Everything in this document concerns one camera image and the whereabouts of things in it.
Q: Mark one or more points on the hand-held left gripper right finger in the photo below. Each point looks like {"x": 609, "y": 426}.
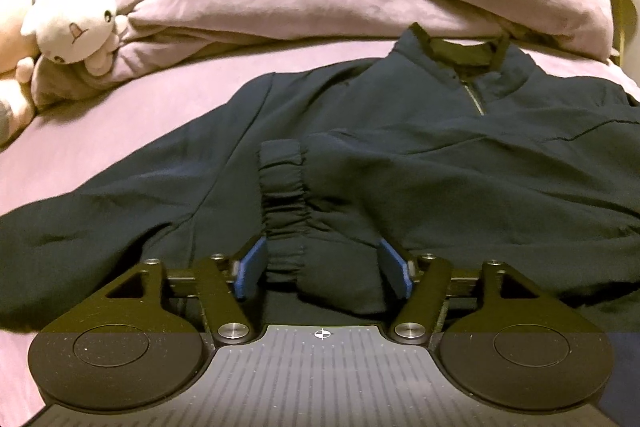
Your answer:
{"x": 395, "y": 268}

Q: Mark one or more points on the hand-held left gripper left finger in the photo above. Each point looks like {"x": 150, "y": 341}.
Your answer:
{"x": 251, "y": 268}

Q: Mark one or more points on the dark navy zip jacket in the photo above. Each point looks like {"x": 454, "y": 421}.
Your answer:
{"x": 400, "y": 147}

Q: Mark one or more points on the bed with purple sheet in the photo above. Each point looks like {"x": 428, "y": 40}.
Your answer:
{"x": 150, "y": 112}

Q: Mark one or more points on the white plush toy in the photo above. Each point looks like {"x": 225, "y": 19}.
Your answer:
{"x": 65, "y": 17}

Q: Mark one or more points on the beige plush toy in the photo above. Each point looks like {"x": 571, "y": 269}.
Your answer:
{"x": 10, "y": 37}

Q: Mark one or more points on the yellow side table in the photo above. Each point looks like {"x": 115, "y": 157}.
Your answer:
{"x": 622, "y": 22}

